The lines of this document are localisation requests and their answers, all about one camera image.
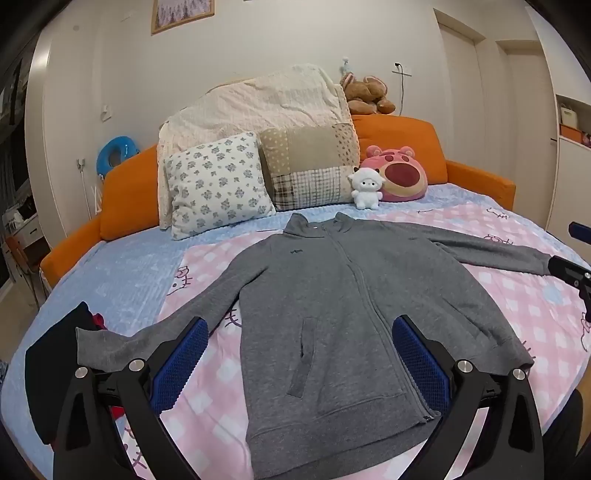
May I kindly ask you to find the white wardrobe door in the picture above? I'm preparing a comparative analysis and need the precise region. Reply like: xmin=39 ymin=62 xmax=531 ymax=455
xmin=496 ymin=39 xmax=557 ymax=232

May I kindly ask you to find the dark cluttered shelf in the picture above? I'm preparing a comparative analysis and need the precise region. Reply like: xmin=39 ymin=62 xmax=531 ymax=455
xmin=0 ymin=46 xmax=49 ymax=296

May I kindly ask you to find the brown teddy bear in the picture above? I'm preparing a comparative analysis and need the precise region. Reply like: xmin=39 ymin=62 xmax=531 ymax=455
xmin=339 ymin=71 xmax=397 ymax=116

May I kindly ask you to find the dark clothes pile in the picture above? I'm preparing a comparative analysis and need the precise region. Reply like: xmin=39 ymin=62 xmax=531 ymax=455
xmin=24 ymin=302 xmax=121 ymax=446

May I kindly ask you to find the white floral pillow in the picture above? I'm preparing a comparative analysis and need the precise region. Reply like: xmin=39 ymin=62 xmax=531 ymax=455
xmin=164 ymin=131 xmax=277 ymax=241

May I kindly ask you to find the white wall shelf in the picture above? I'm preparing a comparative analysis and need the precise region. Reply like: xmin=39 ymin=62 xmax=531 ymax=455
xmin=554 ymin=95 xmax=591 ymax=151

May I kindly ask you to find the large cream quilted pillow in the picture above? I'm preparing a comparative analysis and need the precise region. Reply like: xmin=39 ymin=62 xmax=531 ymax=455
xmin=157 ymin=64 xmax=354 ymax=232

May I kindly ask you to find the pink checked printed blanket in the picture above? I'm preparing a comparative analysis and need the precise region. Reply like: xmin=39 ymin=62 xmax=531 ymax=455
xmin=111 ymin=203 xmax=591 ymax=480

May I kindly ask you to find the pink bear plush cushion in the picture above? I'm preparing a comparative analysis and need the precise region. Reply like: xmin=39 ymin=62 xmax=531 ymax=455
xmin=359 ymin=144 xmax=428 ymax=203

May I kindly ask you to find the beige patchwork pillow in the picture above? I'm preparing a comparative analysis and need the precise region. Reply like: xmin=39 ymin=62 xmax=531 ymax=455
xmin=259 ymin=122 xmax=362 ymax=213

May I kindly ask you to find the white charger with cable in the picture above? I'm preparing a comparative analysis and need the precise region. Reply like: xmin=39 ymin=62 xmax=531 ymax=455
xmin=76 ymin=158 xmax=100 ymax=215

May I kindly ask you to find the framed wall picture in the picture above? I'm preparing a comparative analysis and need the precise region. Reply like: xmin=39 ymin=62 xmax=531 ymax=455
xmin=151 ymin=0 xmax=215 ymax=35

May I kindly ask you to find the orange bed frame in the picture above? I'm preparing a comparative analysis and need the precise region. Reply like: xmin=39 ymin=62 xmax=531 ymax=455
xmin=41 ymin=113 xmax=517 ymax=289

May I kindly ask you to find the white plush lamb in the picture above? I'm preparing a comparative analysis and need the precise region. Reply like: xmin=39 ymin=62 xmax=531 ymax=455
xmin=347 ymin=167 xmax=385 ymax=210

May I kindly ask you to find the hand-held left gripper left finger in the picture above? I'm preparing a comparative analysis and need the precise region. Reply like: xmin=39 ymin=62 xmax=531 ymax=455
xmin=52 ymin=316 xmax=211 ymax=480

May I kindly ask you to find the person's dark clothing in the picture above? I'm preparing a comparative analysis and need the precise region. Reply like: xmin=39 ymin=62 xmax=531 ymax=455
xmin=542 ymin=388 xmax=591 ymax=480

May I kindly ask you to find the white room door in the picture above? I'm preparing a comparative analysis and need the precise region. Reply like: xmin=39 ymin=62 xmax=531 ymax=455
xmin=434 ymin=9 xmax=486 ymax=125

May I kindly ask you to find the grey zip jacket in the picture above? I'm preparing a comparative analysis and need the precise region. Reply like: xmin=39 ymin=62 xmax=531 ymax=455
xmin=76 ymin=211 xmax=561 ymax=480

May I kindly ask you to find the blue ring seat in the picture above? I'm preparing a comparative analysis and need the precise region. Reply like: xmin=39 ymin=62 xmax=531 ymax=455
xmin=97 ymin=135 xmax=131 ymax=175

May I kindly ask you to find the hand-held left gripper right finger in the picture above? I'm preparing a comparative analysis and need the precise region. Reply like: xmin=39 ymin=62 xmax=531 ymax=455
xmin=392 ymin=315 xmax=548 ymax=480

